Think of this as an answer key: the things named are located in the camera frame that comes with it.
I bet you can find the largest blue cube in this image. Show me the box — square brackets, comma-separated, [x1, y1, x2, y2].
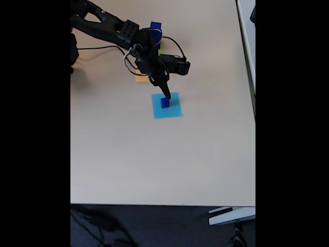
[149, 28, 163, 49]

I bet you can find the orange paper square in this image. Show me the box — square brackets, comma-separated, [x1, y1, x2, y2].
[135, 68, 150, 83]

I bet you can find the light blue paper square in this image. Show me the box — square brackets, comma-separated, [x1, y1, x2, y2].
[151, 92, 184, 119]

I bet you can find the white side desk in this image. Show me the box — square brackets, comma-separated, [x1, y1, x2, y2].
[235, 0, 256, 119]

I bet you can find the white table foot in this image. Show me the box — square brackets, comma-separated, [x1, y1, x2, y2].
[208, 206, 256, 226]

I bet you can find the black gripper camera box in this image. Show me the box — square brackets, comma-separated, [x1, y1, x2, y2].
[160, 53, 191, 76]

